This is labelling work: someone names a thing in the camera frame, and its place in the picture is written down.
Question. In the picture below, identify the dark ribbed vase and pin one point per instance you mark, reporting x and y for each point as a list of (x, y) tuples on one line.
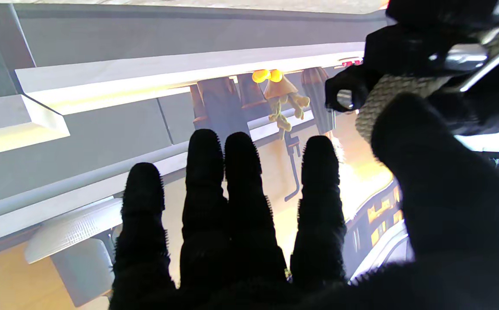
[(316, 99)]

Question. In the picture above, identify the beige woven belt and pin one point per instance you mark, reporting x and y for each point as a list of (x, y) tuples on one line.
[(400, 86)]

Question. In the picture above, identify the white shallow bowl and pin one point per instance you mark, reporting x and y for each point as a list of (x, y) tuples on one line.
[(73, 228)]

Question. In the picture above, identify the plate with red slices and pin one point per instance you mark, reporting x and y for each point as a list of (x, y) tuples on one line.
[(352, 63)]

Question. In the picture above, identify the grey counter with orange light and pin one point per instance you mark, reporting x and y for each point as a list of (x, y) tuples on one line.
[(17, 125)]

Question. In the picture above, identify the yellow orange fruit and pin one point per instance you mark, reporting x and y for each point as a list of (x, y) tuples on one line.
[(276, 75), (260, 76)]

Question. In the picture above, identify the grey jug with lid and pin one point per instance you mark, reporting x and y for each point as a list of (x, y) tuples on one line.
[(85, 271)]

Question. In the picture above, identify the black kitchen faucet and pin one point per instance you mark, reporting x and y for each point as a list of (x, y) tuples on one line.
[(294, 172)]

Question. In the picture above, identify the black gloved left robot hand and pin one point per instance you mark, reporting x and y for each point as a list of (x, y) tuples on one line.
[(404, 47)]

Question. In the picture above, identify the cactus plant in bowl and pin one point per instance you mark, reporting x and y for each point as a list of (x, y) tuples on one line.
[(282, 92)]

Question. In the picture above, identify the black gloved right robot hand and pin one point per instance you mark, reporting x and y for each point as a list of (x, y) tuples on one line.
[(447, 224)]

